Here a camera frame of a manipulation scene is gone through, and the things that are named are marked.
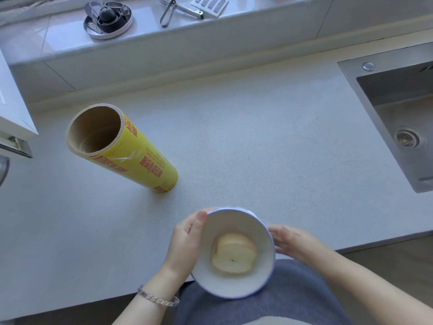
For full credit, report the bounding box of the white cabinet door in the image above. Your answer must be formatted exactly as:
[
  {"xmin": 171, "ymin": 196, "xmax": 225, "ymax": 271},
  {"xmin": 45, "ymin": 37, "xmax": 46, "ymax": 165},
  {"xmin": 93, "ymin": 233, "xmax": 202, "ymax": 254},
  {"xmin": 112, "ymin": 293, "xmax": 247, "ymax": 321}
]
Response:
[{"xmin": 0, "ymin": 51, "xmax": 39, "ymax": 142}]

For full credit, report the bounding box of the person's right forearm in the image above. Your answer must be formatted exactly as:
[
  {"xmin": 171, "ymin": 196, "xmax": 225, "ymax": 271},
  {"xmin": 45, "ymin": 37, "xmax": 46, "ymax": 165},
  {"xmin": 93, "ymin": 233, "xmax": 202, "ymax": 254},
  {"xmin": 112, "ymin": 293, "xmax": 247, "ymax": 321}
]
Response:
[{"xmin": 304, "ymin": 248, "xmax": 433, "ymax": 325}]

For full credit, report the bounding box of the black bottle stopper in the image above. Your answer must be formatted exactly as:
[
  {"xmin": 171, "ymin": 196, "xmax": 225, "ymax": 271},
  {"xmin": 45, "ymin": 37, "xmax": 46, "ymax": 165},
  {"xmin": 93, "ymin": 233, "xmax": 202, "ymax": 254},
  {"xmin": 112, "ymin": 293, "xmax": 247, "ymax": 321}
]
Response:
[{"xmin": 98, "ymin": 7, "xmax": 117, "ymax": 24}]

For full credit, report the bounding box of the round metal tray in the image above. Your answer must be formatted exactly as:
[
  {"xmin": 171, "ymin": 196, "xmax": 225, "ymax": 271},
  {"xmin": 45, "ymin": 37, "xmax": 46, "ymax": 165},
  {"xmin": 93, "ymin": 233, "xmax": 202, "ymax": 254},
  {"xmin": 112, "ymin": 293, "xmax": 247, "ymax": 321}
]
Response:
[{"xmin": 83, "ymin": 4, "xmax": 134, "ymax": 40}]

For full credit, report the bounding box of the person's left forearm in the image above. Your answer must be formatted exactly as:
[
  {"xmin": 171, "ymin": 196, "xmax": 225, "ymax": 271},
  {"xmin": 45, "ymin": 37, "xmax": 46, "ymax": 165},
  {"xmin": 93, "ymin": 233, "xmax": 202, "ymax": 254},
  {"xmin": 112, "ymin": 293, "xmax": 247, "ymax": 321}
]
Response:
[{"xmin": 111, "ymin": 265, "xmax": 191, "ymax": 325}]

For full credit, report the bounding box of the silver chain bracelet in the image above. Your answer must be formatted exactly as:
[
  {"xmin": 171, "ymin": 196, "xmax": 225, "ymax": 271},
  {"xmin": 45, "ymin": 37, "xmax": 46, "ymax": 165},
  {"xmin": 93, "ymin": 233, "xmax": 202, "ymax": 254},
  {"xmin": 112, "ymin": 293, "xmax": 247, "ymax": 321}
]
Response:
[{"xmin": 137, "ymin": 285, "xmax": 180, "ymax": 308}]

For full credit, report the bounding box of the sink drain strainer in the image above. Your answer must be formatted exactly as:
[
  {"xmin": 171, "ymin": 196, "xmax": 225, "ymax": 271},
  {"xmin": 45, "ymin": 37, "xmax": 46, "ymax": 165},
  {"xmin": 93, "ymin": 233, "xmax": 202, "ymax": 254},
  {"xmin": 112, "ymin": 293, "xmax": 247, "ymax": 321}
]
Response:
[{"xmin": 394, "ymin": 126, "xmax": 427, "ymax": 151}]

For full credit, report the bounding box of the grey blue garment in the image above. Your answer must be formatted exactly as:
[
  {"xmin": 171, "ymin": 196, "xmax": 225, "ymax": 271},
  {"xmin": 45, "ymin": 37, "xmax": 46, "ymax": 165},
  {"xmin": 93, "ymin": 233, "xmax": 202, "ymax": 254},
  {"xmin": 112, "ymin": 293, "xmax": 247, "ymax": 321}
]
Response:
[{"xmin": 174, "ymin": 259, "xmax": 345, "ymax": 325}]

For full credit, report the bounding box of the white tiled window ledge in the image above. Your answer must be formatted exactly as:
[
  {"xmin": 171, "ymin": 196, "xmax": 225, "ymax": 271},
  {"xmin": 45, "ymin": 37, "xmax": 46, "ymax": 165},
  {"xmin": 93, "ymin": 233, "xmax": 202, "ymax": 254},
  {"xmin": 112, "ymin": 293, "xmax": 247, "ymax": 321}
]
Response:
[{"xmin": 0, "ymin": 0, "xmax": 433, "ymax": 103}]

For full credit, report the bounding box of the stainless steel sink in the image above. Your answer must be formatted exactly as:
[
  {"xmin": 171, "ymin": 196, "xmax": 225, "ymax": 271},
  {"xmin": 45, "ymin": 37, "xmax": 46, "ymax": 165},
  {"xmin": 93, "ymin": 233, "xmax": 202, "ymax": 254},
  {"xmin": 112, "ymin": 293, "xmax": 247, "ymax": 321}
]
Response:
[{"xmin": 338, "ymin": 43, "xmax": 433, "ymax": 193}]

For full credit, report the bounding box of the person's left hand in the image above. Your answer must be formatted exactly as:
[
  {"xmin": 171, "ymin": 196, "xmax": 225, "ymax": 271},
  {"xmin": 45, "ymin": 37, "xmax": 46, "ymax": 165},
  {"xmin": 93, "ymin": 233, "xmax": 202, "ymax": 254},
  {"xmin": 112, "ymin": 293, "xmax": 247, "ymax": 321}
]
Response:
[{"xmin": 162, "ymin": 208, "xmax": 217, "ymax": 279}]

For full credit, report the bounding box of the metal ring cutter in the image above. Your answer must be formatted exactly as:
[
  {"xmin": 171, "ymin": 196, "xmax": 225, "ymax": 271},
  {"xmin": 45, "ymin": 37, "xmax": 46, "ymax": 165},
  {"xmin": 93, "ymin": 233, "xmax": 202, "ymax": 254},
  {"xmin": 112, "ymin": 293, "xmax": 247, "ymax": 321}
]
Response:
[{"xmin": 104, "ymin": 1, "xmax": 132, "ymax": 18}]

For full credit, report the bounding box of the person's right hand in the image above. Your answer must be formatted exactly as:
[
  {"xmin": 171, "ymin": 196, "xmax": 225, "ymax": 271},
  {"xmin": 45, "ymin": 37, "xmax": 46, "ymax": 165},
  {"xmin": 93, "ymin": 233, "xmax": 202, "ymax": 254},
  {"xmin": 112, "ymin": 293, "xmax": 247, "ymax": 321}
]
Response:
[{"xmin": 267, "ymin": 225, "xmax": 334, "ymax": 262}]

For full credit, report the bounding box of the metal vegetable peeler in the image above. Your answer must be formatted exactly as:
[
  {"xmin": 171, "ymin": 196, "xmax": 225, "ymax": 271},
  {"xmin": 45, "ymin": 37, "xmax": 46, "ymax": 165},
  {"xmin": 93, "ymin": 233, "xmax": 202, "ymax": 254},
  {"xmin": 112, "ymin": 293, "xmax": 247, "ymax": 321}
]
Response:
[{"xmin": 159, "ymin": 0, "xmax": 204, "ymax": 28}]

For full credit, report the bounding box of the white slotted grater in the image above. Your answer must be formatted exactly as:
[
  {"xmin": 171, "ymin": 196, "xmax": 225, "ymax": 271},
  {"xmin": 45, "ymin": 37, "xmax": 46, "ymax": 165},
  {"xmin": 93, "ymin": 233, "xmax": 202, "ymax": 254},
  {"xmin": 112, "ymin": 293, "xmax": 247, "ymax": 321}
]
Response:
[{"xmin": 190, "ymin": 0, "xmax": 229, "ymax": 18}]

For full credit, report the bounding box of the peeled apple half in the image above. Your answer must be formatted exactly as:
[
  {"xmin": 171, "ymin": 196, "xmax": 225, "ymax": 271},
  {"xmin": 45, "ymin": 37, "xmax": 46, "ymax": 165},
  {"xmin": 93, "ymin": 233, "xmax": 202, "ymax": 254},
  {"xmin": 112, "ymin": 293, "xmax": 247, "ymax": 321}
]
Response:
[{"xmin": 211, "ymin": 233, "xmax": 258, "ymax": 275}]

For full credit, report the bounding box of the white bowl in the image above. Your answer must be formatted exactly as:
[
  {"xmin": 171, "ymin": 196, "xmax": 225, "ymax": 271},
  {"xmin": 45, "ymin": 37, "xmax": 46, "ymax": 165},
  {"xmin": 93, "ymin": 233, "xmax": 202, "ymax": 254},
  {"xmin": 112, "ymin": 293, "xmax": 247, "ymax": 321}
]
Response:
[{"xmin": 191, "ymin": 207, "xmax": 275, "ymax": 299}]

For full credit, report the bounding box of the yellow cling film roll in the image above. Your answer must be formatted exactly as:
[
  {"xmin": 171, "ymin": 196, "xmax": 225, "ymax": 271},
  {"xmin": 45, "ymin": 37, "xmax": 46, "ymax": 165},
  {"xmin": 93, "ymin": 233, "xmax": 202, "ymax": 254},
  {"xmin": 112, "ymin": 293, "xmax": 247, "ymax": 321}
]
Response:
[{"xmin": 66, "ymin": 103, "xmax": 178, "ymax": 193}]

